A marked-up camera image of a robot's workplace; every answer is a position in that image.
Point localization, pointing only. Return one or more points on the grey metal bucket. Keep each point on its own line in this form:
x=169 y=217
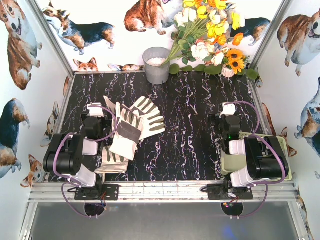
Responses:
x=155 y=65

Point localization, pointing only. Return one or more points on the artificial flower bouquet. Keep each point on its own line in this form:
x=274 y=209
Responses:
x=206 y=39

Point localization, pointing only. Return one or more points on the work glove near front edge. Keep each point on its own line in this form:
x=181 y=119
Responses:
x=112 y=163

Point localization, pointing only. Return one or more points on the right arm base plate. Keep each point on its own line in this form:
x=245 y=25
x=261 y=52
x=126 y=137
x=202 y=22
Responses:
x=218 y=192

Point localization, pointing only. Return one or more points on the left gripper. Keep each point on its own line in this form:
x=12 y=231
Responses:
x=85 y=117

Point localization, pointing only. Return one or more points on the green storage basket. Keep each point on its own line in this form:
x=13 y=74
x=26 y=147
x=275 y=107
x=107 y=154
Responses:
x=283 y=145

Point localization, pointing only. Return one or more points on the work glove with grey band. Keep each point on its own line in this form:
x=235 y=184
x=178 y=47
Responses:
x=128 y=131

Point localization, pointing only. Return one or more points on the small white flower pot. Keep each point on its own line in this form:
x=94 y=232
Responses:
x=226 y=72

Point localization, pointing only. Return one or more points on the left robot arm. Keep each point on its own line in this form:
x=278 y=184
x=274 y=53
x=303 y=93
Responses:
x=65 y=153

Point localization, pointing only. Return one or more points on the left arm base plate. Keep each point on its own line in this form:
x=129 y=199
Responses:
x=108 y=192

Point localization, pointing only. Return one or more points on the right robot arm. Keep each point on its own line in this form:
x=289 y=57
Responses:
x=262 y=158

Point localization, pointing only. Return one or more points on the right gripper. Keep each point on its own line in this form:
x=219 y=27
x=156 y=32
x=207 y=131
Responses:
x=219 y=119

